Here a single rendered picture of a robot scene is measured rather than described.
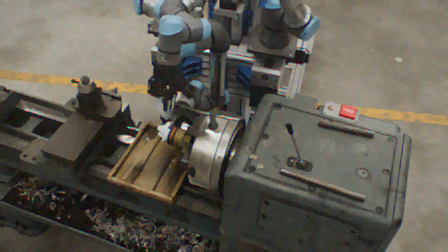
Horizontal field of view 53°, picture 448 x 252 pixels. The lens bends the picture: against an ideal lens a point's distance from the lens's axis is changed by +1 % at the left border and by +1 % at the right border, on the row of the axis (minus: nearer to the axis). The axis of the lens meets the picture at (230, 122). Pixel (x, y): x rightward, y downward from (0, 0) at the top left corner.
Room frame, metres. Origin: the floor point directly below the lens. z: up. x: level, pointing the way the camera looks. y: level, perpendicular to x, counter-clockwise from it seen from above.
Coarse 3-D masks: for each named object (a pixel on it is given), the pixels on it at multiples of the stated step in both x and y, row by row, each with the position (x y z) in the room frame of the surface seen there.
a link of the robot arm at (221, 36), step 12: (216, 24) 1.50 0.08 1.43; (216, 36) 1.46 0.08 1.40; (228, 36) 1.52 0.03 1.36; (216, 48) 1.48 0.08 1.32; (228, 48) 1.51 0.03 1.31; (216, 60) 1.50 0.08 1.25; (216, 72) 1.50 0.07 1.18; (216, 84) 1.50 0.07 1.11; (216, 96) 1.50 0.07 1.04; (228, 96) 1.54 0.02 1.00
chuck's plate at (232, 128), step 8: (232, 120) 1.17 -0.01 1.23; (240, 120) 1.19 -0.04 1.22; (232, 128) 1.12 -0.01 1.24; (240, 128) 1.20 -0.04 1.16; (224, 136) 1.09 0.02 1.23; (232, 136) 1.12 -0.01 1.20; (224, 144) 1.06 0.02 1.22; (216, 152) 1.04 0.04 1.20; (224, 152) 1.03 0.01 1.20; (216, 160) 1.02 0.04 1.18; (224, 160) 1.04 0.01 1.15; (216, 168) 1.00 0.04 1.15; (224, 168) 1.03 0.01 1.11; (216, 176) 0.99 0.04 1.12; (216, 184) 0.98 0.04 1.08
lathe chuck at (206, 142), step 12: (204, 120) 1.15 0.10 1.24; (216, 120) 1.16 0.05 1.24; (228, 120) 1.17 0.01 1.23; (204, 132) 1.10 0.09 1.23; (216, 132) 1.10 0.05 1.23; (204, 144) 1.06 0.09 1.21; (216, 144) 1.06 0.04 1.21; (192, 156) 1.04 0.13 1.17; (204, 156) 1.03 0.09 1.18; (204, 168) 1.01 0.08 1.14; (192, 180) 1.01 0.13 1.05; (204, 180) 0.99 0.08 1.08
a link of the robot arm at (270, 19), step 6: (270, 0) 1.77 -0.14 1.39; (276, 0) 1.77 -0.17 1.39; (270, 6) 1.75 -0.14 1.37; (276, 6) 1.74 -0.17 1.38; (270, 12) 1.75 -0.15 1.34; (276, 12) 1.73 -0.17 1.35; (282, 12) 1.72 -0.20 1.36; (264, 18) 1.79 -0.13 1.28; (270, 18) 1.74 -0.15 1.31; (276, 18) 1.72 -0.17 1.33; (282, 18) 1.70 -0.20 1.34; (270, 24) 1.74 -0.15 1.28; (276, 24) 1.73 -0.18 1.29
